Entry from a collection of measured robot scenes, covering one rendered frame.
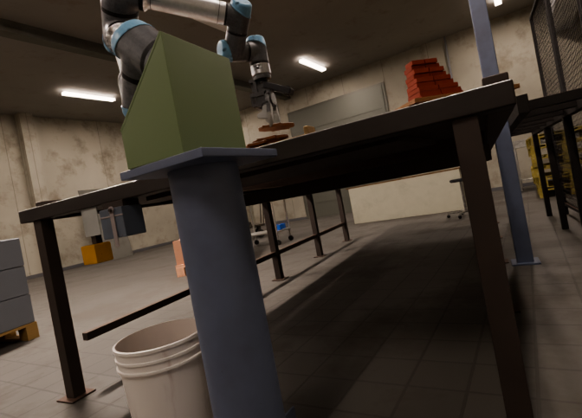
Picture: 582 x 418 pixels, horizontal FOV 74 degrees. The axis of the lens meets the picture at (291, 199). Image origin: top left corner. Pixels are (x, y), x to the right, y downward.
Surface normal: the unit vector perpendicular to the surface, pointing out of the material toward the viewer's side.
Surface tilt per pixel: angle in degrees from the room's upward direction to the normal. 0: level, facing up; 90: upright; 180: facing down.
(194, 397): 93
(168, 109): 90
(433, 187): 90
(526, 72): 90
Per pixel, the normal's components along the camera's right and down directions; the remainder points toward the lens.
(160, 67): -0.45, 0.09
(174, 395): 0.37, -0.01
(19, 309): 0.91, -0.17
